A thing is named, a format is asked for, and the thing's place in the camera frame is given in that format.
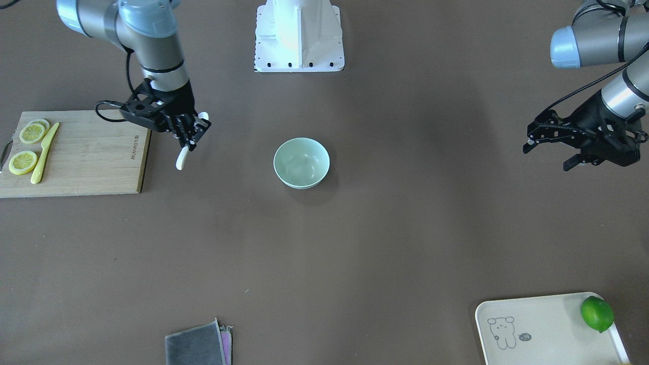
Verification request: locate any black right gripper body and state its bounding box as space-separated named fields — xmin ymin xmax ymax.
xmin=162 ymin=81 xmax=211 ymax=152

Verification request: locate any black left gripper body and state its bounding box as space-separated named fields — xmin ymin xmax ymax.
xmin=563 ymin=91 xmax=647 ymax=171

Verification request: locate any white ceramic spoon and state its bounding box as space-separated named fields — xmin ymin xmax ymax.
xmin=175 ymin=112 xmax=209 ymax=171

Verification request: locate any light green bowl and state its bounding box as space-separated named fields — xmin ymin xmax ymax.
xmin=273 ymin=138 xmax=331 ymax=190

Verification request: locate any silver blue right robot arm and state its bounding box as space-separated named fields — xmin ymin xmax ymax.
xmin=56 ymin=1 xmax=211 ymax=152

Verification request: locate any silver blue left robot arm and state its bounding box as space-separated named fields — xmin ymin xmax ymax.
xmin=522 ymin=1 xmax=648 ymax=171

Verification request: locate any bamboo cutting board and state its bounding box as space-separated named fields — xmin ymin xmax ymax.
xmin=1 ymin=110 xmax=151 ymax=198

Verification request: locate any bottom lemon slice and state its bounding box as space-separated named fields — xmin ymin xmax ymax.
xmin=28 ymin=118 xmax=51 ymax=131

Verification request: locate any lemon slice near blade end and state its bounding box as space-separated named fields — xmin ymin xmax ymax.
xmin=19 ymin=122 xmax=47 ymax=144

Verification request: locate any yellow plastic knife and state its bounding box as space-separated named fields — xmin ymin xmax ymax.
xmin=30 ymin=122 xmax=60 ymax=185

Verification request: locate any green lime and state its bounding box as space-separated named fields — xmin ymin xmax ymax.
xmin=580 ymin=296 xmax=615 ymax=333

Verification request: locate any cream rabbit tray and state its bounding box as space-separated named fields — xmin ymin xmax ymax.
xmin=475 ymin=293 xmax=630 ymax=364

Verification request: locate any grey folded cloth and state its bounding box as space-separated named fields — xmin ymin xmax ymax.
xmin=165 ymin=318 xmax=233 ymax=364

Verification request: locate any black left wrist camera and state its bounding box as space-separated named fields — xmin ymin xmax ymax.
xmin=522 ymin=110 xmax=589 ymax=154

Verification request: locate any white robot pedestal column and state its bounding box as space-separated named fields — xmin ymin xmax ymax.
xmin=254 ymin=1 xmax=345 ymax=72

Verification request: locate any lemon slice near handle end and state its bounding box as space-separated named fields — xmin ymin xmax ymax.
xmin=8 ymin=151 xmax=39 ymax=175

